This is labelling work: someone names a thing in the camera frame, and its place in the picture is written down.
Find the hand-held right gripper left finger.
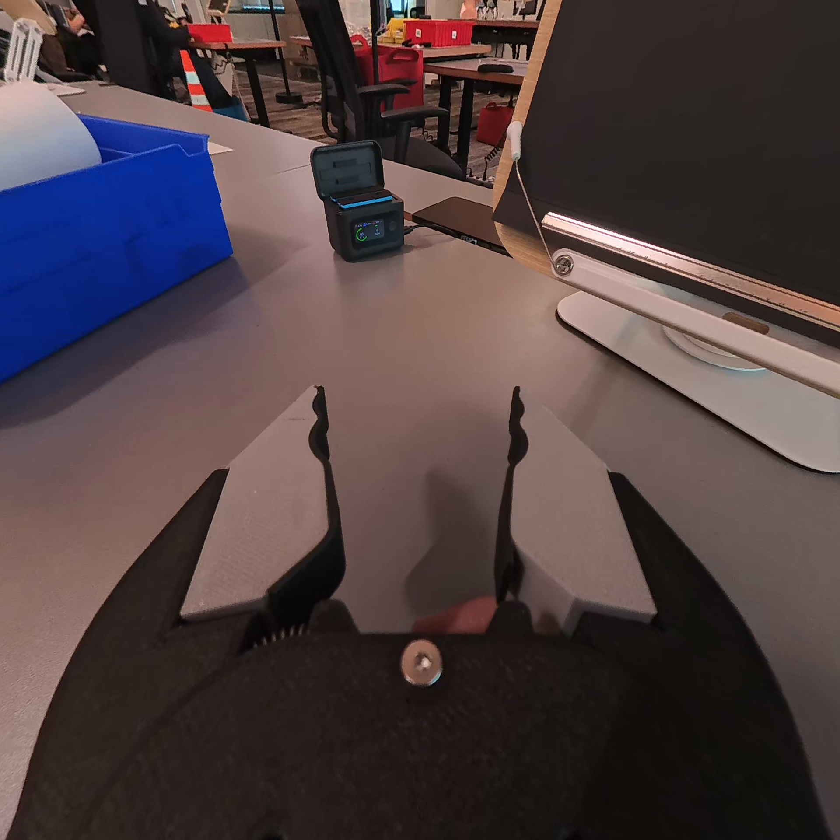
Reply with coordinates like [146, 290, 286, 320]
[180, 385, 347, 623]

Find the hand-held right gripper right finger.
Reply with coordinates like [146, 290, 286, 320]
[493, 386, 658, 636]

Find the black battery charging case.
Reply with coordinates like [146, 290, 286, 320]
[310, 140, 406, 262]

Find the blue plastic bin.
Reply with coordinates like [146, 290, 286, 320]
[0, 113, 235, 385]

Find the black flat device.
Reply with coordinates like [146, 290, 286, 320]
[412, 196, 510, 256]

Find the black board on white stand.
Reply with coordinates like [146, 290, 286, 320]
[492, 0, 840, 473]

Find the orange traffic cone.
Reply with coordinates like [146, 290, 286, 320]
[178, 49, 219, 112]

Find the black office chair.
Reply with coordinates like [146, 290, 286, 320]
[295, 0, 468, 181]

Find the red plastic tote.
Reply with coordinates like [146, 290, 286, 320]
[351, 36, 425, 110]

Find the wood-edged office desk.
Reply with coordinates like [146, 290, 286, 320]
[190, 38, 287, 129]
[423, 58, 530, 173]

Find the white lattice stand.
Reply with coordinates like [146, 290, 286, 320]
[3, 18, 44, 83]

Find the thin steel tether wire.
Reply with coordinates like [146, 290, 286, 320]
[504, 120, 576, 277]

